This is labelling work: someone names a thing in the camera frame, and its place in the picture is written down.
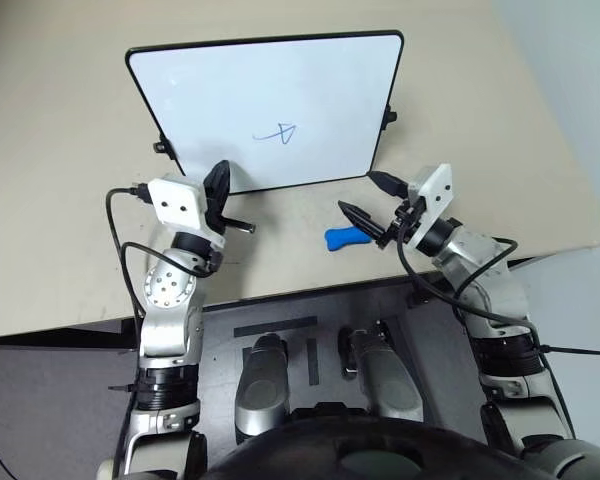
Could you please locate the silver robot foot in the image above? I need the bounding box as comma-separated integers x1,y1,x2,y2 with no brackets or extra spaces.
233,333,293,447
338,324,427,427

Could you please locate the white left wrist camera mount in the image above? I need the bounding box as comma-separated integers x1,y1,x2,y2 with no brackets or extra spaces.
147,176,226,247

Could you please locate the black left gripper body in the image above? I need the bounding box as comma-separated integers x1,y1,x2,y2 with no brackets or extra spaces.
204,198,257,237

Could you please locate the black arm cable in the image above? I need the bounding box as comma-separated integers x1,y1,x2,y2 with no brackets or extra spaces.
104,183,217,327
396,219,579,442

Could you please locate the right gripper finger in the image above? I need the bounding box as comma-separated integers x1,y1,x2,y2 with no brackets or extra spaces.
368,170,411,200
337,200,386,241

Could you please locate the silver left robot foot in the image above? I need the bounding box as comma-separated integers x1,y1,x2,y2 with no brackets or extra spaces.
233,333,293,447

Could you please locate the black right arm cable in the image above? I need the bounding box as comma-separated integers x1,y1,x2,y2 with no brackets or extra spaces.
396,219,579,442

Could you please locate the short black tape strip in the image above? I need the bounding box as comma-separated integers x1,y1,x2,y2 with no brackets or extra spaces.
306,337,321,387

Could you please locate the white board with black frame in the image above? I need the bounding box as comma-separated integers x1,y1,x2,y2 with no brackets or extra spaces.
124,29,406,196

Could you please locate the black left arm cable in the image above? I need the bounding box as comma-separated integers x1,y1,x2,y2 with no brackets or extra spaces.
104,183,217,327

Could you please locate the long black tape strip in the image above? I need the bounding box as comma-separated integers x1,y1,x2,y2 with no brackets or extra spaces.
233,315,319,339

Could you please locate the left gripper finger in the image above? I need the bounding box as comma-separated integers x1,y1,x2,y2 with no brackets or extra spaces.
202,167,219,202
214,160,232,202

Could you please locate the black whiteboard stand knob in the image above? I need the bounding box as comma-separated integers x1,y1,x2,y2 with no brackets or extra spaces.
381,101,399,134
151,133,175,157

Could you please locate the dark rounded robot torso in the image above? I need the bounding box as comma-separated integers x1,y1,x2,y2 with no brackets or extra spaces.
203,401,487,480

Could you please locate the silver right robot foot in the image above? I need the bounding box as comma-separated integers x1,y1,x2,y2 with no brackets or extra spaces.
338,324,427,427

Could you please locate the blue whiteboard eraser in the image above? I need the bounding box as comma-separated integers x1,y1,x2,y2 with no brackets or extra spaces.
323,225,374,254

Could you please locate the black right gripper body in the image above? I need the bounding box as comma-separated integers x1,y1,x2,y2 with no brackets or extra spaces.
376,195,427,249

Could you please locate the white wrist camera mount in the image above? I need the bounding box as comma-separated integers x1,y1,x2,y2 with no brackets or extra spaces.
147,176,226,247
406,163,454,250

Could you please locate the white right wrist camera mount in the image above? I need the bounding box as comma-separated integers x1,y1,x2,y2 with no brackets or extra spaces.
406,163,454,250

